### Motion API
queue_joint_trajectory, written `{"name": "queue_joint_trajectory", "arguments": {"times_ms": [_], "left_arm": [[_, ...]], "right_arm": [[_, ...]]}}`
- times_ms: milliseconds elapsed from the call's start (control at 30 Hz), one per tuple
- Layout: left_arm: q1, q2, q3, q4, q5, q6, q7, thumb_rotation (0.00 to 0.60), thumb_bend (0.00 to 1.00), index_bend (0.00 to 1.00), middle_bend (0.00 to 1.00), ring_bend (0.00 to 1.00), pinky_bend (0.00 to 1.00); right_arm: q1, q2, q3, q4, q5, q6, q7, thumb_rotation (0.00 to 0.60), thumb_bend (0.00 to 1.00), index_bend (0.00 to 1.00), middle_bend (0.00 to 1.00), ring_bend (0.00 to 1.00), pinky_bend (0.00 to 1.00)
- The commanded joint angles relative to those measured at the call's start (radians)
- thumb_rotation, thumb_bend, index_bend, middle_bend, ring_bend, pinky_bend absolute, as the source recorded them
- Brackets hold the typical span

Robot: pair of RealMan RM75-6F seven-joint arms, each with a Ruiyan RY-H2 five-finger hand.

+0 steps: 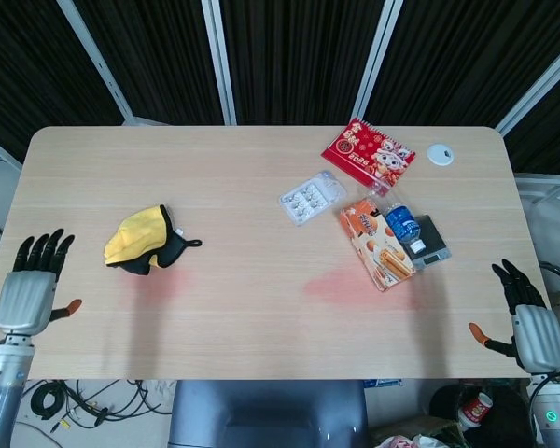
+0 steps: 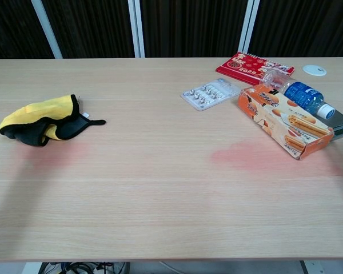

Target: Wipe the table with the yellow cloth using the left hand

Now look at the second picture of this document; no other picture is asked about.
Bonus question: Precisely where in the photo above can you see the yellow cloth with black trim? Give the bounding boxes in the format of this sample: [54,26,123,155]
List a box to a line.
[0,94,107,148]

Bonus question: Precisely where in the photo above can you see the clear blister pack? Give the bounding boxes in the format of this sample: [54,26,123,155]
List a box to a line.
[180,78,241,112]

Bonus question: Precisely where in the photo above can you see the red spiral desk calendar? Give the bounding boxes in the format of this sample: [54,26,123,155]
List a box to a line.
[216,51,295,86]

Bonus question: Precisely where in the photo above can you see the orange snack box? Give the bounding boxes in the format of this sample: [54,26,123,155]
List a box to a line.
[236,84,335,160]

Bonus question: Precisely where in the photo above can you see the clear bottle with blue label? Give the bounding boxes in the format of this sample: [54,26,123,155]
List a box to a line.
[258,70,336,120]

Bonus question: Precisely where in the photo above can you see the white round grommet cap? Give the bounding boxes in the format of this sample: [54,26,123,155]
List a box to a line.
[302,65,328,76]

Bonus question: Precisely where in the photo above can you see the white partition post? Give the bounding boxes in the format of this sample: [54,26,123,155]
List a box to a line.
[237,0,260,59]
[31,0,63,59]
[127,0,146,59]

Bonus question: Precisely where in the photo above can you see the tangle of floor cables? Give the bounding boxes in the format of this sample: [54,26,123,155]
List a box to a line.
[39,261,130,274]

